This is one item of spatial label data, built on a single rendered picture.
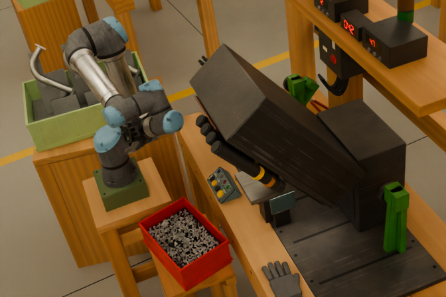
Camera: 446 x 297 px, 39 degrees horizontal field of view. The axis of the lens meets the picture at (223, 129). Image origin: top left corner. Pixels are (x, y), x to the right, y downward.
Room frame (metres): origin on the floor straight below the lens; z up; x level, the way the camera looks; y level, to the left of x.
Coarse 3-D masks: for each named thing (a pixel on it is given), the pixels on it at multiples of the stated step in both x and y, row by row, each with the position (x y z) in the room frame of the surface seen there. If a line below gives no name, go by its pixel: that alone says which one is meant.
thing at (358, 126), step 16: (320, 112) 1.80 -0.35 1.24; (336, 112) 1.78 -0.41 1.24; (352, 112) 1.77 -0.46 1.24; (368, 112) 1.75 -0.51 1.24; (336, 128) 1.70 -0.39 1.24; (352, 128) 1.68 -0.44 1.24; (368, 128) 1.66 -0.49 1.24; (384, 128) 1.65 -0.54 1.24; (352, 144) 1.60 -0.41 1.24; (368, 144) 1.58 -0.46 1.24; (384, 144) 1.57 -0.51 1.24; (400, 144) 1.55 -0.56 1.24; (368, 160) 1.52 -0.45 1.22; (384, 160) 1.54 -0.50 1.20; (400, 160) 1.55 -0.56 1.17; (368, 176) 1.52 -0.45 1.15; (384, 176) 1.54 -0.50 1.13; (400, 176) 1.55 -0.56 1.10; (352, 192) 1.55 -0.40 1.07; (368, 192) 1.52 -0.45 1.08; (352, 208) 1.55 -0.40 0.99; (368, 208) 1.52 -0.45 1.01; (384, 208) 1.54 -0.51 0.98; (368, 224) 1.52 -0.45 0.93
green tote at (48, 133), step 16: (32, 80) 2.89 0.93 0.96; (144, 80) 2.77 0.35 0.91; (32, 96) 2.88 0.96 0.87; (32, 112) 2.75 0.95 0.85; (80, 112) 2.53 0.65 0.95; (96, 112) 2.54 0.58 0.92; (32, 128) 2.49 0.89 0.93; (48, 128) 2.50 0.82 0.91; (64, 128) 2.51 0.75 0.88; (80, 128) 2.53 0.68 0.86; (96, 128) 2.54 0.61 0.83; (48, 144) 2.49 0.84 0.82; (64, 144) 2.51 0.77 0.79
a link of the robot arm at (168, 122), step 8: (168, 112) 1.75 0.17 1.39; (176, 112) 1.76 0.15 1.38; (152, 120) 1.78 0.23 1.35; (160, 120) 1.74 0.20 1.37; (168, 120) 1.72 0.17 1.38; (176, 120) 1.74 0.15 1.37; (152, 128) 1.77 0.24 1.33; (160, 128) 1.74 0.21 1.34; (168, 128) 1.71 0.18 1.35; (176, 128) 1.72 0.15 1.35
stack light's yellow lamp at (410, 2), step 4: (400, 0) 1.70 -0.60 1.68; (404, 0) 1.69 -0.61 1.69; (408, 0) 1.68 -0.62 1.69; (412, 0) 1.69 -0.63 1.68; (400, 4) 1.69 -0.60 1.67; (404, 4) 1.69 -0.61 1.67; (408, 4) 1.68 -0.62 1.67; (412, 4) 1.69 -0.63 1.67; (400, 8) 1.69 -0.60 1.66; (404, 8) 1.69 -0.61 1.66; (408, 8) 1.68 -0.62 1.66; (412, 8) 1.69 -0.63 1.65; (404, 12) 1.69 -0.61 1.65
